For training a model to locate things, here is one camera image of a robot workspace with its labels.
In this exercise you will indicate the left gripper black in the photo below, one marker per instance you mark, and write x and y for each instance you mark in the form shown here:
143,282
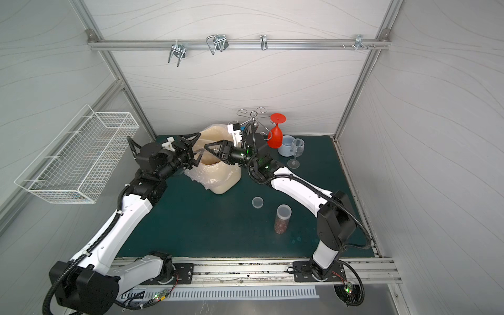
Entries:
186,150

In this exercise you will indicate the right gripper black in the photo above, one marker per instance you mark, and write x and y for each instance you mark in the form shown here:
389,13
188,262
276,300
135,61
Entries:
224,151

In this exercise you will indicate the clear plastic jar lid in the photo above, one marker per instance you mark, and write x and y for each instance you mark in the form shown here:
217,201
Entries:
257,202

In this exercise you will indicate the jar with flowers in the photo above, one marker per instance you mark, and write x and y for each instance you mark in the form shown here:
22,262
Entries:
283,216

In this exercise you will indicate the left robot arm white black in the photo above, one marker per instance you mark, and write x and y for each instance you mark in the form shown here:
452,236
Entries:
87,284

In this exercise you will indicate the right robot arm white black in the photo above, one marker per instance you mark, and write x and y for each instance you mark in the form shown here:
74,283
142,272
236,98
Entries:
338,227

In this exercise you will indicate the cream trash bin with bag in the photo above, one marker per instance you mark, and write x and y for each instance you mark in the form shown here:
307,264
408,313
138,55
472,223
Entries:
214,175

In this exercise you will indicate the chrome glass holder stand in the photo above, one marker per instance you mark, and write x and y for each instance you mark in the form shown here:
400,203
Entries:
253,120

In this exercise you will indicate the red plastic wine glass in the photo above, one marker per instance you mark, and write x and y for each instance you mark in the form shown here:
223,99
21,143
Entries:
276,134

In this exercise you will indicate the clear wine glass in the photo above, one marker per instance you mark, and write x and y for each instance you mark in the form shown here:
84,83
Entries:
297,149

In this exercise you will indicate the metal hook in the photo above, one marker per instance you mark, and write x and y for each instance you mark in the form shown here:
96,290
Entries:
217,42
177,52
263,42

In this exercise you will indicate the white vent strip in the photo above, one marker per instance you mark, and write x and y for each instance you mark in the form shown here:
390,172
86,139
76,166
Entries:
247,293

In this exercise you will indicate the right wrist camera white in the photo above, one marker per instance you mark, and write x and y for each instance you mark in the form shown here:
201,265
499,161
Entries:
234,129

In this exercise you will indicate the aluminium top rail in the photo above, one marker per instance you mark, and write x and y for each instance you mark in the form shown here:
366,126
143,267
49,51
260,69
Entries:
234,44

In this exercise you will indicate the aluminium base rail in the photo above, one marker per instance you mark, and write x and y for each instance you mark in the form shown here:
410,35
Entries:
273,271

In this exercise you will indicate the white wire basket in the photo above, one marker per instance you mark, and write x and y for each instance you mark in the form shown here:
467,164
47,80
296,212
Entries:
75,167

